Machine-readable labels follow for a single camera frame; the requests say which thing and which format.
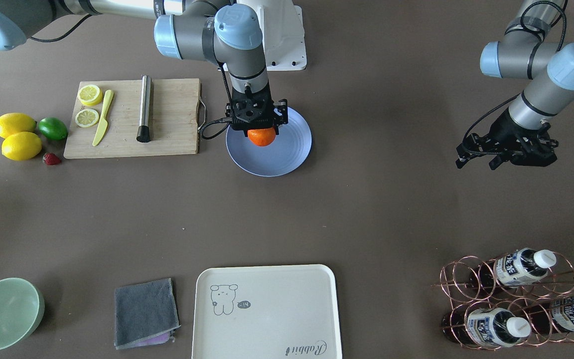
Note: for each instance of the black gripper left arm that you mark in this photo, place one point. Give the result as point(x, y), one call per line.
point(506, 130)

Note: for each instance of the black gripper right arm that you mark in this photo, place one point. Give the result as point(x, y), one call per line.
point(282, 112)

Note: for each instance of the orange fruit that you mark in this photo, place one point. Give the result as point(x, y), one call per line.
point(262, 137)

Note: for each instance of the blue plate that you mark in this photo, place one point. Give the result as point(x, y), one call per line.
point(288, 151)

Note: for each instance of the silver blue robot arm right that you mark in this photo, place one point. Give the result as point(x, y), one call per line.
point(221, 32)

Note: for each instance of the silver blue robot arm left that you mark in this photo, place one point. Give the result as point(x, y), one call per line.
point(532, 48)

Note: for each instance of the wooden cutting board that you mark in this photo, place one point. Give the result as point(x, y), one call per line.
point(173, 123)

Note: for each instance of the steel muddler black tip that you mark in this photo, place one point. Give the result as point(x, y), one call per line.
point(143, 134)

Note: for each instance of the drink bottle top rack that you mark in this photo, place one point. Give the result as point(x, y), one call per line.
point(521, 267)

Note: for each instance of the yellow plastic knife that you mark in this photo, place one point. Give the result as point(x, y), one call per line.
point(103, 123)

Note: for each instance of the lemon half slice upper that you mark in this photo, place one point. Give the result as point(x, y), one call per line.
point(90, 95)

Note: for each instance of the lemon half slice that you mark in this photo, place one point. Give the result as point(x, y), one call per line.
point(90, 95)
point(86, 118)

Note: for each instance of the lemon half slice lower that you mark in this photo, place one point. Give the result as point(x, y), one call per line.
point(86, 118)

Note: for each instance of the green lime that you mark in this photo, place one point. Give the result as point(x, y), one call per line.
point(53, 129)

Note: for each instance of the cream rectangular tray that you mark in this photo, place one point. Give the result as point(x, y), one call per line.
point(267, 312)

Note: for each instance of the red strawberry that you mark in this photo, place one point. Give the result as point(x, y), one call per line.
point(51, 159)

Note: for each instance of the grey folded cloth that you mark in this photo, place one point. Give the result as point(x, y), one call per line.
point(145, 314)

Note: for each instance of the yellow lemon lower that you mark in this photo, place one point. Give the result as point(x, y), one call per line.
point(21, 146)

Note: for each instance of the yellow lemon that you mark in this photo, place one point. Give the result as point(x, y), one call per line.
point(21, 146)
point(15, 122)

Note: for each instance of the yellow lemon upper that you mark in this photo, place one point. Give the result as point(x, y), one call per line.
point(15, 122)

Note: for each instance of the green bowl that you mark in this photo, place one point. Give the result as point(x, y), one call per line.
point(22, 307)

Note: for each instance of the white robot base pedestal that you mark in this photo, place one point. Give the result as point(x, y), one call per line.
point(283, 34)

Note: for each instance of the copper wire bottle rack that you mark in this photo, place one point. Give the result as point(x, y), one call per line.
point(454, 281)

